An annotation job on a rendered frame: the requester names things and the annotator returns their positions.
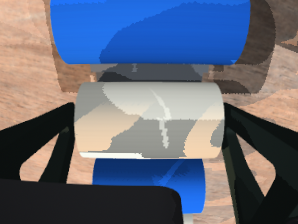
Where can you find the cream plastic cylinder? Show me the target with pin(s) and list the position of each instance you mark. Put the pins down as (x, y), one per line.
(188, 218)

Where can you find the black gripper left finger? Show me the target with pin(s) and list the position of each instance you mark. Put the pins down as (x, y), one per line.
(19, 142)

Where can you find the cream plastic bar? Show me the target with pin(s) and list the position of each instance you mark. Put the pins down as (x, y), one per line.
(149, 120)

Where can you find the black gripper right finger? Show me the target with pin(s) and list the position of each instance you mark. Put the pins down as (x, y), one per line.
(279, 145)

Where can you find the blue plastic bar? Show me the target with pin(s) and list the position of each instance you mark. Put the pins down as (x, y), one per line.
(211, 32)
(186, 176)

